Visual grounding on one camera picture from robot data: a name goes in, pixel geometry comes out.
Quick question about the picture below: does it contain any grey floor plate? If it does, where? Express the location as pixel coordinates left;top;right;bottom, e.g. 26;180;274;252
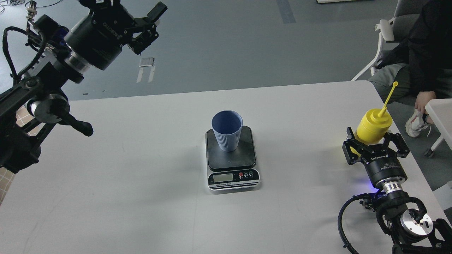
139;57;155;67

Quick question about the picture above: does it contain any blue ribbed plastic cup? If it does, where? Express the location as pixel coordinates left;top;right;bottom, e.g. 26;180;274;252
211;110;243;152

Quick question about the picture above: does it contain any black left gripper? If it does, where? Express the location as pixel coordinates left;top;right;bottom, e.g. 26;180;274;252
64;0;168;70

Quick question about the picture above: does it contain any yellow squeeze bottle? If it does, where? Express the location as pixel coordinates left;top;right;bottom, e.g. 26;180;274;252
355;81;398;145

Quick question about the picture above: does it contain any digital kitchen scale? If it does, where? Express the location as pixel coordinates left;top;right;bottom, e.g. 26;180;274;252
205;126;261;192

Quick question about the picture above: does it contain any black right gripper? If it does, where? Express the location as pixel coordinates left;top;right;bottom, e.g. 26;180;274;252
342;127;410;189

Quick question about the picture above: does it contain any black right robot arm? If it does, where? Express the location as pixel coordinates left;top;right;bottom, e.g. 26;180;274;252
337;127;452;254

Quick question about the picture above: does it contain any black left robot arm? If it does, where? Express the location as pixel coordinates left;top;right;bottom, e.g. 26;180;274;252
0;0;168;174

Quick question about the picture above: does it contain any white office chair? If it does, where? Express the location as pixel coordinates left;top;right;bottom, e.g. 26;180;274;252
352;0;428;81

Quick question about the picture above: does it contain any black floor cable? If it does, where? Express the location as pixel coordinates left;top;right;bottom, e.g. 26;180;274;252
0;0;62;9

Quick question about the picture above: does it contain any white side table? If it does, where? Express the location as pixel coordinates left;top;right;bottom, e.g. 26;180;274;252
424;98;452;158

